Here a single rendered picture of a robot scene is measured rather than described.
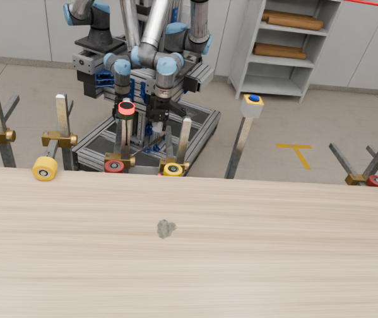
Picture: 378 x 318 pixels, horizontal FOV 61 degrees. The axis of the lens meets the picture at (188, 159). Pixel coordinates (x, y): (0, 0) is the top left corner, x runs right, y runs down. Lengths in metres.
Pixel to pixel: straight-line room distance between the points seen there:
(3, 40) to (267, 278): 3.84
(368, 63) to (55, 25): 4.06
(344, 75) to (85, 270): 4.57
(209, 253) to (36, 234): 0.57
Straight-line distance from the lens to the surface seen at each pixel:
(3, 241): 1.18
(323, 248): 1.32
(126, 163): 1.47
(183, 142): 1.40
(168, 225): 1.15
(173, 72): 1.30
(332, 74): 5.01
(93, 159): 2.46
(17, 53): 4.34
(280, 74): 4.63
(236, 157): 1.50
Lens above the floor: 1.81
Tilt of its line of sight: 39 degrees down
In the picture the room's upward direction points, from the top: 11 degrees clockwise
